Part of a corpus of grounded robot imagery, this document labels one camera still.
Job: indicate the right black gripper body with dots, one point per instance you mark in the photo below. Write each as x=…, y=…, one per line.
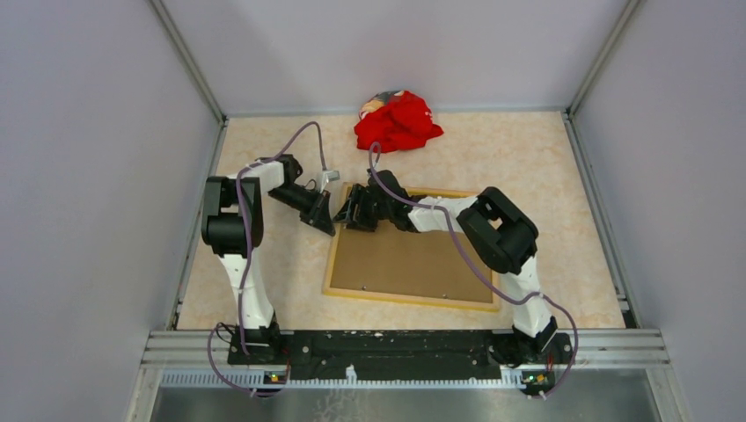
x=371, y=211

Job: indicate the yellow wooden photo frame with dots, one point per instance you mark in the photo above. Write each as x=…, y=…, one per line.
x=332, y=262

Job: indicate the aluminium front rail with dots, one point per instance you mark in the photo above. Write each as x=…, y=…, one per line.
x=612, y=375

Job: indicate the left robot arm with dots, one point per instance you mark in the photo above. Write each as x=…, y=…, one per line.
x=232, y=225

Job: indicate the red crumpled cloth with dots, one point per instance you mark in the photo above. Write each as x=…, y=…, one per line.
x=397, y=121

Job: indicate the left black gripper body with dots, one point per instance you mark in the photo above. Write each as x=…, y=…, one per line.
x=295, y=197

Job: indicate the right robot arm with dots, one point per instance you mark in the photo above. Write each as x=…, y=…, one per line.
x=503, y=237

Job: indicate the brown backing board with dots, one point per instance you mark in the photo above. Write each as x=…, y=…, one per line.
x=408, y=262

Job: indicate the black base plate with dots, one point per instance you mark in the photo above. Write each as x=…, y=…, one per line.
x=400, y=356

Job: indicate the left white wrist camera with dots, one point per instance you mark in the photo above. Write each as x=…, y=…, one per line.
x=326, y=177

